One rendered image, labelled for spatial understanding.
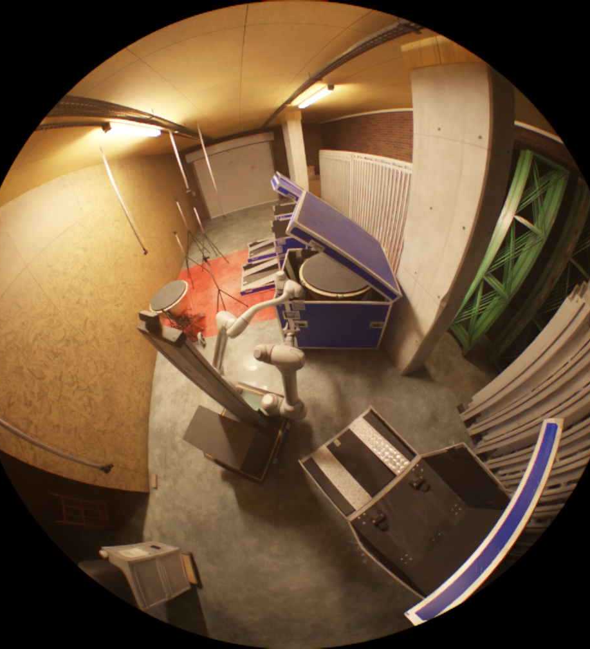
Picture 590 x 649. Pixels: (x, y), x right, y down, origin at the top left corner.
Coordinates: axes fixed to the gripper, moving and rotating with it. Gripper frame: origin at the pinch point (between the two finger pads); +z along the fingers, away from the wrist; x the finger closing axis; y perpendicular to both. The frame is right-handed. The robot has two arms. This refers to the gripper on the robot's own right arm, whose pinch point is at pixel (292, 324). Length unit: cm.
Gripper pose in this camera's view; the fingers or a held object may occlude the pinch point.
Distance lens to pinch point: 201.8
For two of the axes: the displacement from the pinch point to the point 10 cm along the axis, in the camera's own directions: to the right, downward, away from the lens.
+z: 1.2, -7.7, 6.3
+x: -9.8, -0.1, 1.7
